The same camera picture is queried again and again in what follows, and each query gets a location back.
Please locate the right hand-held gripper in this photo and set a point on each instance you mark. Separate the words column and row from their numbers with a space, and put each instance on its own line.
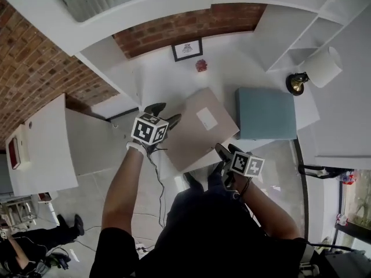
column 246, row 164

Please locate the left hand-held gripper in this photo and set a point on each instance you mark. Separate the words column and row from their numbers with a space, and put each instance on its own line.
column 145, row 129

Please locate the beige box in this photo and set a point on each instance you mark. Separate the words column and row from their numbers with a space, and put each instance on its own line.
column 197, row 138

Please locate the teal box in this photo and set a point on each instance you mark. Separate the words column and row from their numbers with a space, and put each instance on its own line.
column 266, row 114

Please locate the person's left forearm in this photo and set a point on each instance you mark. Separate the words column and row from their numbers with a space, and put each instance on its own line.
column 121, row 193

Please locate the person's right forearm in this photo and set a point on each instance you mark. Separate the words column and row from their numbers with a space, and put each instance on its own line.
column 272, row 213

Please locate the white desk with drawers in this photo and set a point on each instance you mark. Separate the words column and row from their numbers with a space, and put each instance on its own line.
column 162, row 77

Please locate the person's left shoe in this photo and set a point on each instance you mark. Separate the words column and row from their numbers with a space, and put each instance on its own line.
column 192, row 181

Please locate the small red ornament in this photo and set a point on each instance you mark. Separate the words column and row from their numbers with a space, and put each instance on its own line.
column 201, row 65

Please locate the black framed picture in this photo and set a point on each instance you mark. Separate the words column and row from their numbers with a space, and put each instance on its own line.
column 187, row 49

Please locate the person's black clothing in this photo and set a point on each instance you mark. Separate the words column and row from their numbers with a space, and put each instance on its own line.
column 203, row 236

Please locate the white shelf cabinet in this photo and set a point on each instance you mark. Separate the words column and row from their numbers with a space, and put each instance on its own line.
column 145, row 16

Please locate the red label plastic bottles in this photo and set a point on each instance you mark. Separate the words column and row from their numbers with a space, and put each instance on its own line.
column 348, row 179

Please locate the white table lamp brass base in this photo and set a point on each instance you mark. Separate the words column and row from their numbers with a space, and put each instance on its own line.
column 323, row 67

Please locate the white side cabinet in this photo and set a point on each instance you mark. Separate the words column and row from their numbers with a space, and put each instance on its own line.
column 43, row 155

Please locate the white bottles with red caps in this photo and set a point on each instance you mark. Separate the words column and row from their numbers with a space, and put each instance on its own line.
column 342, row 219

